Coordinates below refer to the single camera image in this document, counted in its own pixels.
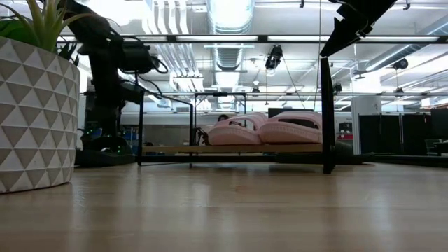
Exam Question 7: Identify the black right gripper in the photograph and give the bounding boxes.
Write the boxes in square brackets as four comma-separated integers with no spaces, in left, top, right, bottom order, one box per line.
[320,0,398,58]

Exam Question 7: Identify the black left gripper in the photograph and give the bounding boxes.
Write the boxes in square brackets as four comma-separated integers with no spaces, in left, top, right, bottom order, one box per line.
[87,78,145,139]

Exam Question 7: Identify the pink rubber slide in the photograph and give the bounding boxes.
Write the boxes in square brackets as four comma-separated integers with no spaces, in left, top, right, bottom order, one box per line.
[208,112,269,146]
[258,110,323,145]

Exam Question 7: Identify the white triangle-patterned plant pot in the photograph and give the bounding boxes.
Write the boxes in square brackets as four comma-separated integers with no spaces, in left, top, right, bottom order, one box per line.
[0,36,82,195]

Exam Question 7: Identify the black overhead beam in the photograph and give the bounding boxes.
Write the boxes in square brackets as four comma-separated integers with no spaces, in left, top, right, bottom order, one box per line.
[57,34,448,44]

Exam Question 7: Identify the white pillar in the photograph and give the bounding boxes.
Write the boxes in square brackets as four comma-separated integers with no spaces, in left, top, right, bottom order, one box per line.
[351,96,382,156]

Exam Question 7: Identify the black monitor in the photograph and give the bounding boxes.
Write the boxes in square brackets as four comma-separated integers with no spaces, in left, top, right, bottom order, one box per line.
[268,107,316,118]

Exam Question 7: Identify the green succulent plant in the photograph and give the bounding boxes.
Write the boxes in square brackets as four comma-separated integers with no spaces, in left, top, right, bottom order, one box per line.
[0,0,94,66]

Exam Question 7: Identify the black cabinets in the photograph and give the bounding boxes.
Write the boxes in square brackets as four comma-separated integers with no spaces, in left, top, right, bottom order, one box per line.
[358,108,448,156]

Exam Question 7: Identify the black ceiling camera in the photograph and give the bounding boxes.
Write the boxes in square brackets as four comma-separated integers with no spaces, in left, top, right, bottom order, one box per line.
[265,44,284,71]
[392,57,410,71]

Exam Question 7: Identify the wooden shelf with black frame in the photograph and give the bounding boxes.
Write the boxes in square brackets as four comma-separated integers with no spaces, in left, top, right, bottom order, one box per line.
[137,57,336,175]

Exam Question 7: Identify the black aluminium table frame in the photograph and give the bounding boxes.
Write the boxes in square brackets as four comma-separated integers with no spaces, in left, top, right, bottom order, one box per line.
[139,153,448,168]

